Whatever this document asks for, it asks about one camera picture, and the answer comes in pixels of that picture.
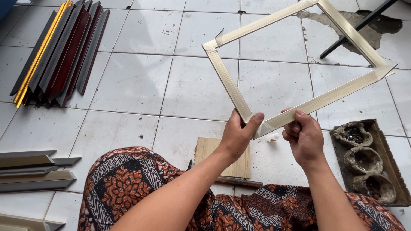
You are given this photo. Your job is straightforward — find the grey beige frame moulding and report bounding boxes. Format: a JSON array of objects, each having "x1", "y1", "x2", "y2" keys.
[
  {"x1": 0, "y1": 150, "x2": 57, "y2": 158},
  {"x1": 0, "y1": 155, "x2": 82, "y2": 169},
  {"x1": 0, "y1": 213, "x2": 66, "y2": 231},
  {"x1": 0, "y1": 166, "x2": 59, "y2": 176},
  {"x1": 0, "y1": 170, "x2": 77, "y2": 193}
]

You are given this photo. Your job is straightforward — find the beige wooden picture frame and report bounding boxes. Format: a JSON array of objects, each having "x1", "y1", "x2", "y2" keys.
[{"x1": 202, "y1": 0, "x2": 399, "y2": 140}]

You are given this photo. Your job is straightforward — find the gold frame moulding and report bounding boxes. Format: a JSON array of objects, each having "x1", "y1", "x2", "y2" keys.
[{"x1": 13, "y1": 0, "x2": 74, "y2": 108}]

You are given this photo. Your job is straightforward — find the dirty brown tray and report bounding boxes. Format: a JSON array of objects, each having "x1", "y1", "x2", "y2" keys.
[{"x1": 330, "y1": 119, "x2": 411, "y2": 207}]

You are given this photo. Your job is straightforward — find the black metal bar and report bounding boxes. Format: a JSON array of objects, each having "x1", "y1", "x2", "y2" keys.
[{"x1": 320, "y1": 0, "x2": 399, "y2": 59}]

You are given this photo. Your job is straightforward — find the pile of dark frame mouldings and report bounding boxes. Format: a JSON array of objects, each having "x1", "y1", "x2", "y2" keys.
[{"x1": 10, "y1": 0, "x2": 110, "y2": 109}]

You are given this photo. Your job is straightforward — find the blue object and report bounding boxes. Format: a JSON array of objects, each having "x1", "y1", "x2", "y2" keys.
[{"x1": 0, "y1": 0, "x2": 17, "y2": 21}]

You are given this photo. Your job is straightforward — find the dirty bowl with nails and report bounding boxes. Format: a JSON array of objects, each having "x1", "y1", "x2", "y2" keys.
[{"x1": 333, "y1": 122, "x2": 374, "y2": 149}]

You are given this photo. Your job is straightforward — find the person's left hand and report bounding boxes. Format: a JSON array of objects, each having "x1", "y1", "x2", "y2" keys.
[{"x1": 218, "y1": 108, "x2": 265, "y2": 165}]

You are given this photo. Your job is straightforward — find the dirty grey bowl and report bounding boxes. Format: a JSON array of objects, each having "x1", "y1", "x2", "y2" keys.
[
  {"x1": 352, "y1": 174, "x2": 397, "y2": 204},
  {"x1": 344, "y1": 147, "x2": 384, "y2": 176}
]

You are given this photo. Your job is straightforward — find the small plywood board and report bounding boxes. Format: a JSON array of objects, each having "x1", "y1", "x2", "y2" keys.
[{"x1": 194, "y1": 137, "x2": 251, "y2": 179}]

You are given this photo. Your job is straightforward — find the hammer with wooden handle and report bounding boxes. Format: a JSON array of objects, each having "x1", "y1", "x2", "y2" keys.
[{"x1": 186, "y1": 159, "x2": 264, "y2": 189}]

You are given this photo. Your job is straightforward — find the person's batik patterned skirt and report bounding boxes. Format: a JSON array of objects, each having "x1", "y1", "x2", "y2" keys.
[{"x1": 78, "y1": 147, "x2": 407, "y2": 231}]

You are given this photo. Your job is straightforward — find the person's right hand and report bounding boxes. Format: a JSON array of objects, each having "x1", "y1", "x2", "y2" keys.
[{"x1": 281, "y1": 107, "x2": 325, "y2": 169}]

